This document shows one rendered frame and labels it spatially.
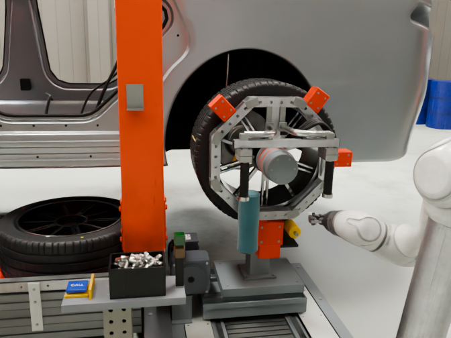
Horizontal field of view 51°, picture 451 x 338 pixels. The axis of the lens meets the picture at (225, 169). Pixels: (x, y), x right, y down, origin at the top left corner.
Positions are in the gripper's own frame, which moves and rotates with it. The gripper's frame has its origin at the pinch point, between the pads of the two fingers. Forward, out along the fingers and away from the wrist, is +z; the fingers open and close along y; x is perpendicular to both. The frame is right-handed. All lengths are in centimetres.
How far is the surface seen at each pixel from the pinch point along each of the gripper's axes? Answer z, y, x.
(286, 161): 11.4, 4.6, -21.5
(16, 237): 53, 114, 5
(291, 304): 46, -7, 47
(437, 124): 534, -475, -69
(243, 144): 6.4, 23.7, -28.8
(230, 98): 29, 22, -50
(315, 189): 28.4, -14.8, -8.3
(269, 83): 27, 5, -55
